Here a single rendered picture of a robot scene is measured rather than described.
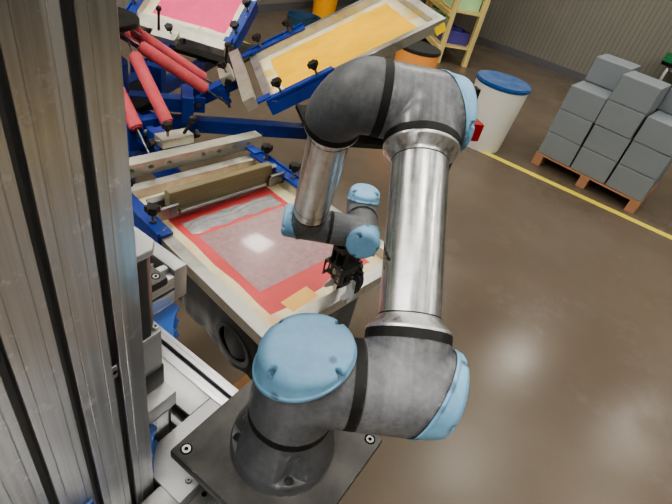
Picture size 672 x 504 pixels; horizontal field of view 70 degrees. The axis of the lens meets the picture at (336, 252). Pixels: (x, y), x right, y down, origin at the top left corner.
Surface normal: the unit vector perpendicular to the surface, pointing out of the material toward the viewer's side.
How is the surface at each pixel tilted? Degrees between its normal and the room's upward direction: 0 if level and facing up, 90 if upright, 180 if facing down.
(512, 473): 0
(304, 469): 73
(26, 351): 90
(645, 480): 0
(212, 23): 32
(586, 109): 90
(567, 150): 90
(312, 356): 8
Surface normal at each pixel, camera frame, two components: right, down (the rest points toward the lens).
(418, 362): 0.08, -0.29
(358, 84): -0.29, 0.00
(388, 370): 0.19, -0.58
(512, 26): -0.57, 0.42
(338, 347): 0.07, -0.78
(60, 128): 0.80, 0.49
